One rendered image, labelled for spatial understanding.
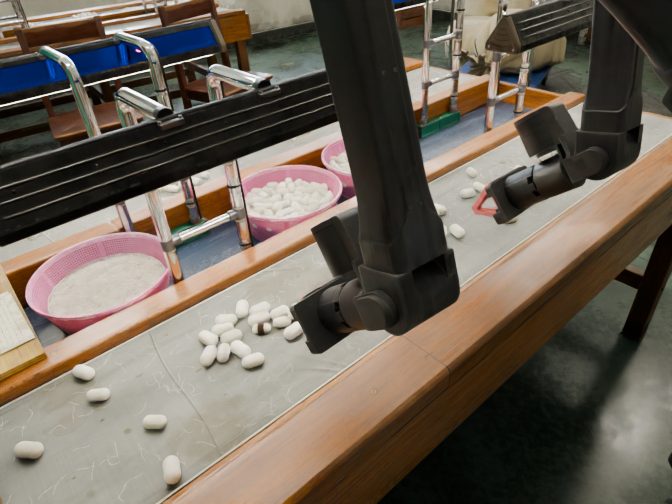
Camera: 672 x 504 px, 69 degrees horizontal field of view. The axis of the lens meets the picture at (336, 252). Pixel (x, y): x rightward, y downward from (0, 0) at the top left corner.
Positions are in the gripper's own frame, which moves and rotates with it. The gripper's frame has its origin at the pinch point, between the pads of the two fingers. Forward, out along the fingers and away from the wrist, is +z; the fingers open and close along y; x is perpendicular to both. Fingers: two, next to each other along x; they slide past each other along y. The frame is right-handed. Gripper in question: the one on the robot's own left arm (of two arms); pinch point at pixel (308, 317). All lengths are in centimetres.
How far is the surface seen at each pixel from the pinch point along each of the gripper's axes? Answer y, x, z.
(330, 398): 2.3, 11.3, 1.4
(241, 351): 6.3, 0.9, 14.5
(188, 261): -3, -19, 51
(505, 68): -295, -54, 159
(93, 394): 26.5, -4.5, 20.7
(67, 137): -19, -113, 197
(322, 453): 8.4, 14.9, -2.9
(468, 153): -74, -10, 28
